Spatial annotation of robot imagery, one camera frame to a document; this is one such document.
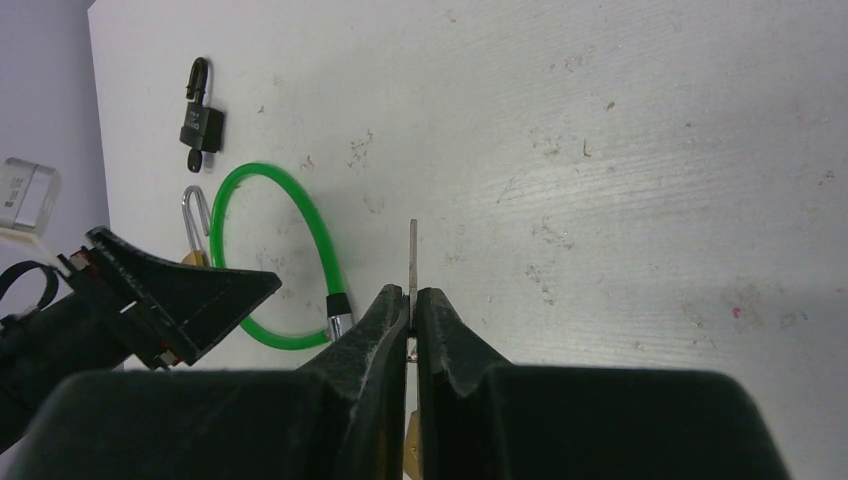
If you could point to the black padlock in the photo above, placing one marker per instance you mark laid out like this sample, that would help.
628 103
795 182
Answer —
202 128

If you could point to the cable lock keys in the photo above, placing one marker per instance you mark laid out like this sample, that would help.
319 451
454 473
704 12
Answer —
412 353

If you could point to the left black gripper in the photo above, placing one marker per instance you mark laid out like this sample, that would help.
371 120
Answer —
164 313

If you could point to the brass padlock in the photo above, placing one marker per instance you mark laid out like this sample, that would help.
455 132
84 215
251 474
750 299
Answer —
196 216
411 453

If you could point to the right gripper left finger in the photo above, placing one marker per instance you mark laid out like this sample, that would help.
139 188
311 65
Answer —
339 416

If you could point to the green cable lock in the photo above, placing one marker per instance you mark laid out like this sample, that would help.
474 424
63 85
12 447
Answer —
340 317

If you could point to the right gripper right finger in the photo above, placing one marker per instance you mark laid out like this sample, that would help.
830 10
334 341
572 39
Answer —
483 417

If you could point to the black-headed key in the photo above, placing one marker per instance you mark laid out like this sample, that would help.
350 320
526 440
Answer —
194 161

